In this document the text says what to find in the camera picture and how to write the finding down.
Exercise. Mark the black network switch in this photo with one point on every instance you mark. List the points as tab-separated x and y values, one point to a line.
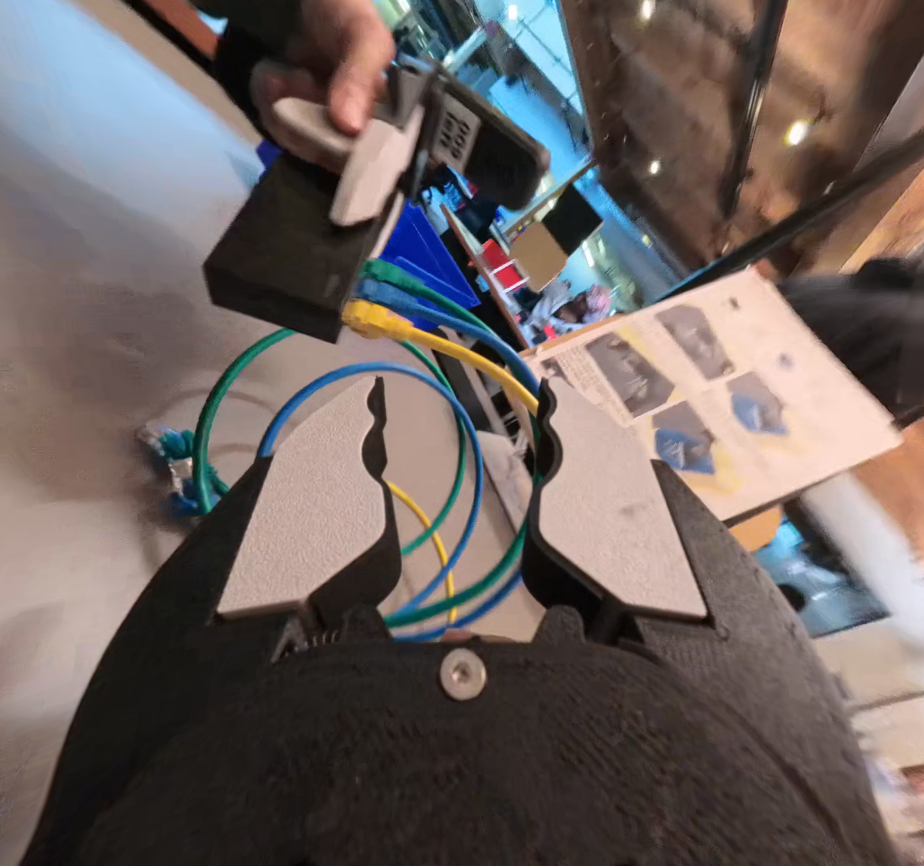
289	252

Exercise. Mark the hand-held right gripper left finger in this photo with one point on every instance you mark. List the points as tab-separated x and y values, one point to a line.
310	519

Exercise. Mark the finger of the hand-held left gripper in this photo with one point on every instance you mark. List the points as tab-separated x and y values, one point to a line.
372	173

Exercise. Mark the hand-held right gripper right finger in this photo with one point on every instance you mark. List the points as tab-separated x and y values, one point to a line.
613	519

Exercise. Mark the blue plastic bin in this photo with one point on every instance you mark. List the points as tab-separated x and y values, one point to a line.
426	245

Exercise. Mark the person's left hand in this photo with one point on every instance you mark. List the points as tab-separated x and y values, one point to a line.
346	36

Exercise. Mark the dark cloth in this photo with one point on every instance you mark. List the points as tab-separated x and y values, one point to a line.
866	332

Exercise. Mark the black monitor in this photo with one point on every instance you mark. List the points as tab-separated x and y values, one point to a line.
574	220

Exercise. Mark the instruction poster board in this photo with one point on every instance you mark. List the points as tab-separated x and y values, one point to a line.
722	404

